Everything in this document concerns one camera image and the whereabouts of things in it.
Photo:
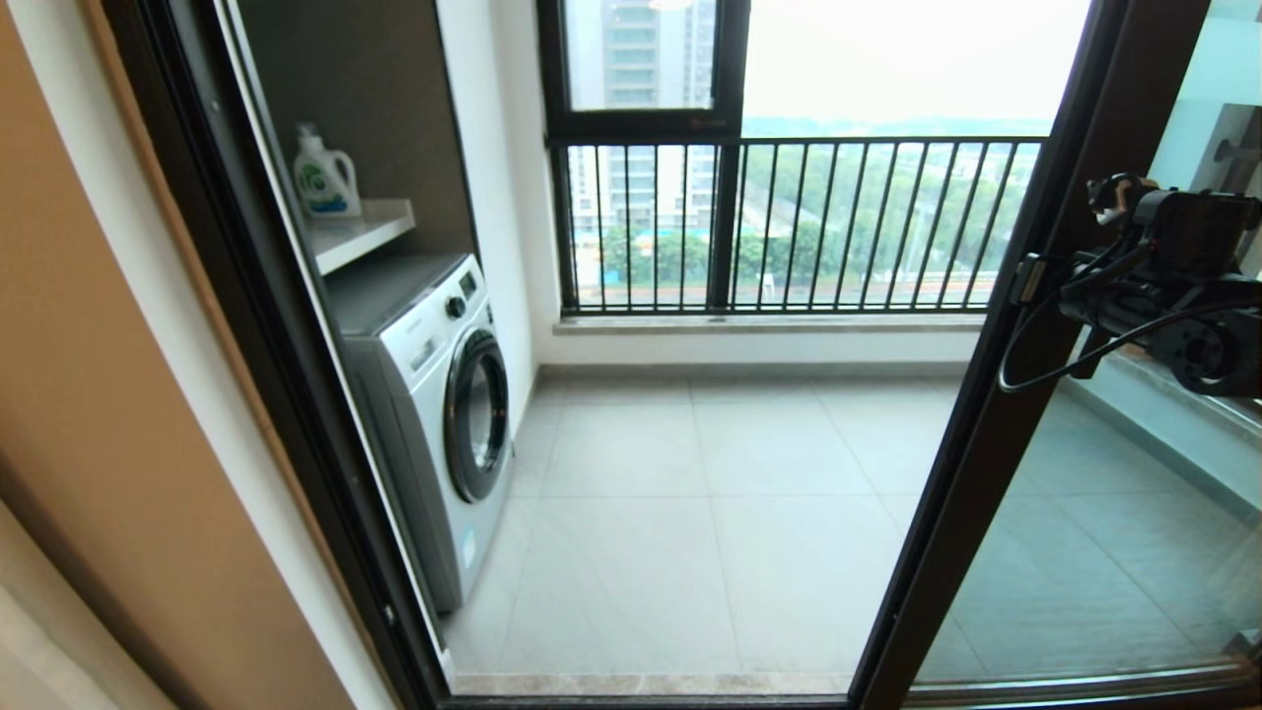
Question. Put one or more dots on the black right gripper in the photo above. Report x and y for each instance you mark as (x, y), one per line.
(1173, 266)

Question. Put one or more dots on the dark-framed glass sliding door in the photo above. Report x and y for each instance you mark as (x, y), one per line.
(1085, 197)

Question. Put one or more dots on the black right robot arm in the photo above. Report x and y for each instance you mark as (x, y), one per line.
(1218, 350)

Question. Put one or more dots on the stone window sill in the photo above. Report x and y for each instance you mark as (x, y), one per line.
(769, 323)
(1183, 404)

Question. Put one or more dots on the black metal balcony railing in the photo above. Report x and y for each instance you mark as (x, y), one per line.
(838, 143)

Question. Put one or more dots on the white front-load washing machine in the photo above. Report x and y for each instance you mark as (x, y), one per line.
(424, 414)

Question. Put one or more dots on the white cabinet shelf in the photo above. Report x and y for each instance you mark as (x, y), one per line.
(360, 235)

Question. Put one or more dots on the white detergent bottle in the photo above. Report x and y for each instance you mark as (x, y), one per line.
(325, 185)

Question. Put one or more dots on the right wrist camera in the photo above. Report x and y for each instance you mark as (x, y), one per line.
(1114, 197)

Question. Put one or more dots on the dark casement window frame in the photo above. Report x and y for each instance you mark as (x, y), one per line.
(641, 123)

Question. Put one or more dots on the dark outer door frame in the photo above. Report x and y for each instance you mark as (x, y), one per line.
(261, 296)

